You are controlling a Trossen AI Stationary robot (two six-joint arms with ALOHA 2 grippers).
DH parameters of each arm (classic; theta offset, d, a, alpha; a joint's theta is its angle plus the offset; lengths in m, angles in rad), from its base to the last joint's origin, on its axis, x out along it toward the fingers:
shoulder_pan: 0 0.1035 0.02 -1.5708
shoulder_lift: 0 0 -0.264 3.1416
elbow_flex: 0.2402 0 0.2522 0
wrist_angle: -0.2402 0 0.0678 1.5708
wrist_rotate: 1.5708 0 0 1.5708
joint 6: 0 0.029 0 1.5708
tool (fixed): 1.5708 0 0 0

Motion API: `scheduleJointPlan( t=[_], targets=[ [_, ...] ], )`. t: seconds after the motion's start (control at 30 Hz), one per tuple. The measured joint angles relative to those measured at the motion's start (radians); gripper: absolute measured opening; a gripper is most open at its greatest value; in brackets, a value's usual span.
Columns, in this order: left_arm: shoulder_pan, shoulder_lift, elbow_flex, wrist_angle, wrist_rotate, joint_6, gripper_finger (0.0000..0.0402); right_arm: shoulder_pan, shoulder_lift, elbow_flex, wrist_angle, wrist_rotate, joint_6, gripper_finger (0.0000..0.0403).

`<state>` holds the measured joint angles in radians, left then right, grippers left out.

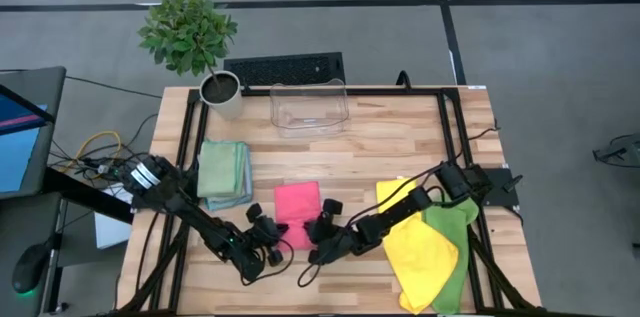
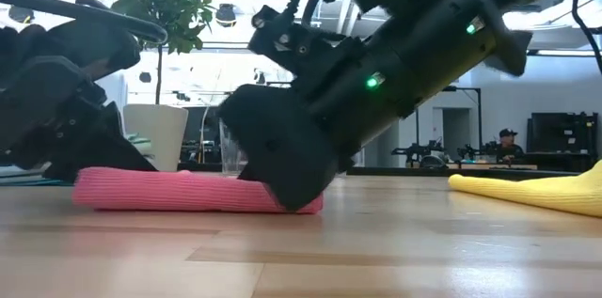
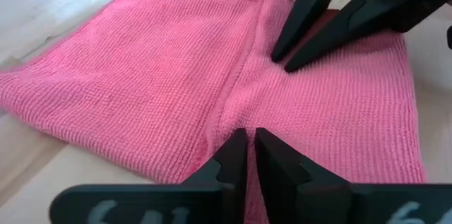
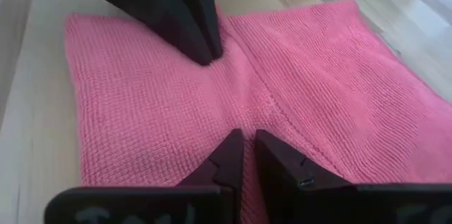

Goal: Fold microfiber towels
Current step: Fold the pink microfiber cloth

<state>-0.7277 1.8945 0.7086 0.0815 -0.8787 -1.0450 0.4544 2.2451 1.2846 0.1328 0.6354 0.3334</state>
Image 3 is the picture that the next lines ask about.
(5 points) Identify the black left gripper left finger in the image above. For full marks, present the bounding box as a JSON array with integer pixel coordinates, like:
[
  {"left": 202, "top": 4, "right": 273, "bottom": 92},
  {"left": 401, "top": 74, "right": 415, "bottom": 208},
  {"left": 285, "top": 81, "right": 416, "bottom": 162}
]
[{"left": 49, "top": 127, "right": 249, "bottom": 224}]

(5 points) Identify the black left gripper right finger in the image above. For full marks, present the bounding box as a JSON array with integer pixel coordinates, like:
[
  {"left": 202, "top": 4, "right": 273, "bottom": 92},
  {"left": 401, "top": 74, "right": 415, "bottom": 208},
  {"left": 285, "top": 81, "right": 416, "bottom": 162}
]
[{"left": 254, "top": 127, "right": 452, "bottom": 224}]

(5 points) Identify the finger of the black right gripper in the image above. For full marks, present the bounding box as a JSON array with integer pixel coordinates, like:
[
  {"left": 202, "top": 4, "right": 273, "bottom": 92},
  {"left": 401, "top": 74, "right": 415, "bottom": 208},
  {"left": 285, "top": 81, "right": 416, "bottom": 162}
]
[
  {"left": 270, "top": 0, "right": 350, "bottom": 64},
  {"left": 283, "top": 0, "right": 408, "bottom": 74}
]

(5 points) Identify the pink towel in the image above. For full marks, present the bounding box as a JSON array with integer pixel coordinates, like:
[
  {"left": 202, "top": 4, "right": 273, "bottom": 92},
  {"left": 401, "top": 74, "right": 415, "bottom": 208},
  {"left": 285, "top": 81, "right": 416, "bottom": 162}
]
[{"left": 0, "top": 0, "right": 429, "bottom": 224}]

